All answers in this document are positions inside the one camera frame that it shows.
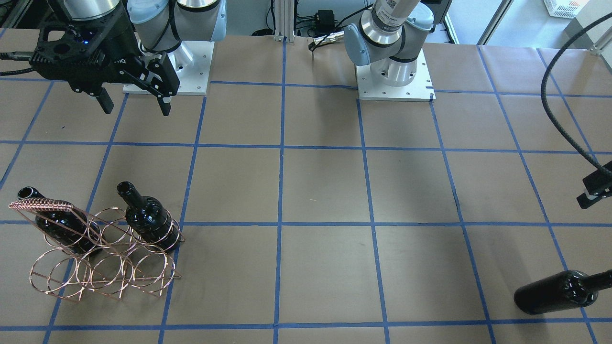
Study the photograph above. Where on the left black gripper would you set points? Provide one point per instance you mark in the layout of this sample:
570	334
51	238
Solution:
596	184

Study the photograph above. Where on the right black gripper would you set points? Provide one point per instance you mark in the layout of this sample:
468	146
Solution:
120	42

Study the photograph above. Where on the dark wine bottle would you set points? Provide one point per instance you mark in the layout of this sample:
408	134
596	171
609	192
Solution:
563	291
148	218

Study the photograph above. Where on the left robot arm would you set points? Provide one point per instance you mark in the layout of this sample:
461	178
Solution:
396	30

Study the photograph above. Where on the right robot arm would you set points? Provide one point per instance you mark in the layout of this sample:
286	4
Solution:
160	47

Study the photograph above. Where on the dark wine bottle in basket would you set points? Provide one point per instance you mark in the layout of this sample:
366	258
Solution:
148	218

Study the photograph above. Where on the black power adapter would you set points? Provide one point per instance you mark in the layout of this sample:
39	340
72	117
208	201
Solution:
324	21

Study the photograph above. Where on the copper wire wine basket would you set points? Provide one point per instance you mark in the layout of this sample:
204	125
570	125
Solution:
117	261

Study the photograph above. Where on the aluminium frame post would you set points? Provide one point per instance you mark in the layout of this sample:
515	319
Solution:
284	12

